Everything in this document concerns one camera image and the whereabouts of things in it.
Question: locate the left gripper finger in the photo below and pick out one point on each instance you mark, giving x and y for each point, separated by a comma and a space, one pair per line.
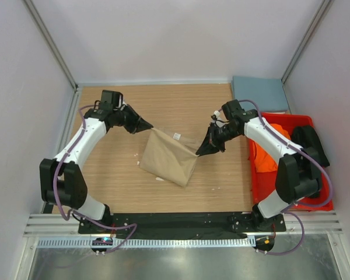
142, 126
132, 116

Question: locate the left aluminium frame post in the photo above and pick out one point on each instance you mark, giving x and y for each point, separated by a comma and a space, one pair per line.
39, 22

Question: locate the aluminium front rail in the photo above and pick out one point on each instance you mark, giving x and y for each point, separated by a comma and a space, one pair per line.
54, 225

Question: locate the right aluminium frame post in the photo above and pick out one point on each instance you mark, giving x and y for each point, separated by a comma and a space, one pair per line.
313, 26

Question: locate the orange t shirt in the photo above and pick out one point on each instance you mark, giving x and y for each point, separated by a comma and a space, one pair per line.
264, 163

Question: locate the black t shirt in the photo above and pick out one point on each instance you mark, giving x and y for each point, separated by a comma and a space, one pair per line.
306, 136

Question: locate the beige t shirt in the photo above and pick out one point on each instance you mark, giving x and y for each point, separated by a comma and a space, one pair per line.
170, 156

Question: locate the slotted cable duct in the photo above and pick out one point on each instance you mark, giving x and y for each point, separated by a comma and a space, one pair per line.
107, 243

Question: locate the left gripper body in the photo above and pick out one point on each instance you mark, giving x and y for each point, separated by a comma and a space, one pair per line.
127, 119

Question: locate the aluminium frame post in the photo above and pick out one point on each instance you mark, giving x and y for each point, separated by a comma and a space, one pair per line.
313, 26
39, 22

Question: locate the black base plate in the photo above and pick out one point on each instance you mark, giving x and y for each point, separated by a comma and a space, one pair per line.
239, 222

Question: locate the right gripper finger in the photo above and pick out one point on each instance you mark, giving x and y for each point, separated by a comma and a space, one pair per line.
210, 149
207, 139

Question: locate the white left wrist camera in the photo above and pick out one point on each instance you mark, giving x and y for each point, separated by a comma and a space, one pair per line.
121, 102

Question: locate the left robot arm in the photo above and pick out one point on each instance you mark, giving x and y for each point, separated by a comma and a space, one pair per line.
61, 179

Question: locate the folded blue t shirt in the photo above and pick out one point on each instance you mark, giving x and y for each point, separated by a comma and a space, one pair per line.
267, 94

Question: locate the red plastic bin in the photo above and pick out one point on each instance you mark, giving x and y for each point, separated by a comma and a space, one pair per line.
262, 184

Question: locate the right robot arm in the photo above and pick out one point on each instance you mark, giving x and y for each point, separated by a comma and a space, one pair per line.
299, 173

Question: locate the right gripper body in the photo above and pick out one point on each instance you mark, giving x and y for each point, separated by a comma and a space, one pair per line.
220, 135

